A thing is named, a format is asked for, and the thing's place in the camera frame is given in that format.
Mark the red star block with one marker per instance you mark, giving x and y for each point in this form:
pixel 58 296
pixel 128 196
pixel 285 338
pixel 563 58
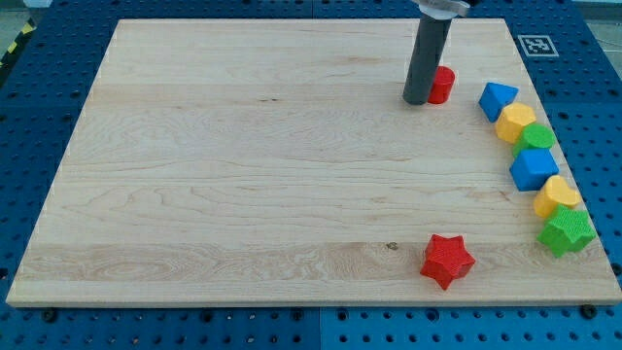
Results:
pixel 446 259

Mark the blue triangle block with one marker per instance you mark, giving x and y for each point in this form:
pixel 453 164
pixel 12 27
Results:
pixel 494 98

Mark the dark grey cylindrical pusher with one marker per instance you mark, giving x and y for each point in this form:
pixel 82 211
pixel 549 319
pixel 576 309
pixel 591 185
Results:
pixel 427 52

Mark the green cylinder block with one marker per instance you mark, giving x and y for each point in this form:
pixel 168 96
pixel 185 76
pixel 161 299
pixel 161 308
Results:
pixel 534 136

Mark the yellow hexagon block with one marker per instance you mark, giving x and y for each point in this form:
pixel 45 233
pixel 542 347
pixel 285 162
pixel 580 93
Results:
pixel 513 119

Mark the yellow heart block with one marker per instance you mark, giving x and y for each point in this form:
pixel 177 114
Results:
pixel 555 191

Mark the white fiducial marker tag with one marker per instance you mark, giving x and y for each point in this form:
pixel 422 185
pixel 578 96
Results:
pixel 537 46

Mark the blue cube block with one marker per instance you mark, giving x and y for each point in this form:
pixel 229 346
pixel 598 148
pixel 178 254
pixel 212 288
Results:
pixel 531 169

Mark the black yellow hazard tape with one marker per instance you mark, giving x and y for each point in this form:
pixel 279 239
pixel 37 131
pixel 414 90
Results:
pixel 13 51

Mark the light wooden board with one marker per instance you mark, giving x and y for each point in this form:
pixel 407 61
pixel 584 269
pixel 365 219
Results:
pixel 236 163

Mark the green star block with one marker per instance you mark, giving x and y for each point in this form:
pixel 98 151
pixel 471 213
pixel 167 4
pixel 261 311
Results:
pixel 566 230

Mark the red cylinder block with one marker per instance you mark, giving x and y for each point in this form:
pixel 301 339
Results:
pixel 442 85

